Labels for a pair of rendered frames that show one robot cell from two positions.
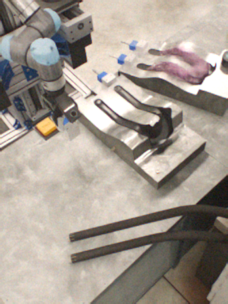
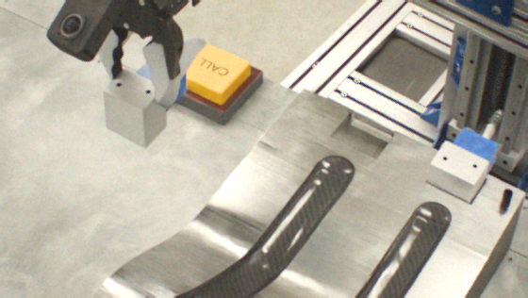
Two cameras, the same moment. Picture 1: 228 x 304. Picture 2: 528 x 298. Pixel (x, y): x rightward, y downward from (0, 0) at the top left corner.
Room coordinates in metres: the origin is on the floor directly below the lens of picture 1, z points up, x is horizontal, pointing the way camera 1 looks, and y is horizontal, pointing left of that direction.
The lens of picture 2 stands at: (0.64, -0.60, 1.71)
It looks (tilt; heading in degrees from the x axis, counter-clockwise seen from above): 48 degrees down; 66
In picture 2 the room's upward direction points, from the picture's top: 2 degrees clockwise
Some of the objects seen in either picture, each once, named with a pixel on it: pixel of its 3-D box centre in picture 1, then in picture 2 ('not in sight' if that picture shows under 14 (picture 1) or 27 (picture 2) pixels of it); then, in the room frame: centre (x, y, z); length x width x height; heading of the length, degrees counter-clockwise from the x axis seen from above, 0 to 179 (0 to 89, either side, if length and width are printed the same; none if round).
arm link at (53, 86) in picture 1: (51, 79); not in sight; (0.85, 0.16, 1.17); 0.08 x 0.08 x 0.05
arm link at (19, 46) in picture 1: (23, 47); not in sight; (0.92, 0.23, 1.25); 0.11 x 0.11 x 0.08; 55
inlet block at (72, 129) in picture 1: (64, 123); (163, 79); (0.87, 0.17, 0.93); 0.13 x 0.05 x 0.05; 35
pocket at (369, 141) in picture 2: (89, 98); (362, 146); (1.04, 0.07, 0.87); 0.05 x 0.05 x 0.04; 35
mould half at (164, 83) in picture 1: (181, 68); not in sight; (1.15, -0.35, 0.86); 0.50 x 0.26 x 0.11; 52
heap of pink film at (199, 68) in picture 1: (180, 62); not in sight; (1.15, -0.34, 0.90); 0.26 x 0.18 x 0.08; 52
